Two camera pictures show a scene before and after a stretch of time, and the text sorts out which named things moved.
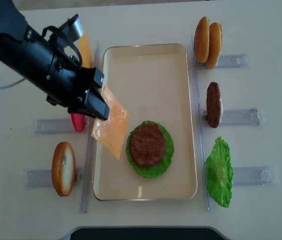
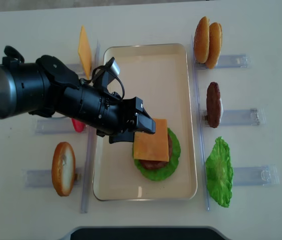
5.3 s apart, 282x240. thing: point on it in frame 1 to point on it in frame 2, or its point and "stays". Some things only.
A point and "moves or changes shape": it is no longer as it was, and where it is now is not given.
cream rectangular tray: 152,82 stays
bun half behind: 215,39 stays
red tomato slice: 78,121 stays
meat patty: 147,145 to 155,164
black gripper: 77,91 to 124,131
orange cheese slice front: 111,132 moves or changes shape
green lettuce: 158,170 to 161,174
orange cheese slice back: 86,59 stays
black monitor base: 145,233 stays
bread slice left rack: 63,169 stays
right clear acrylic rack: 245,176 stays
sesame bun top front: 202,40 stays
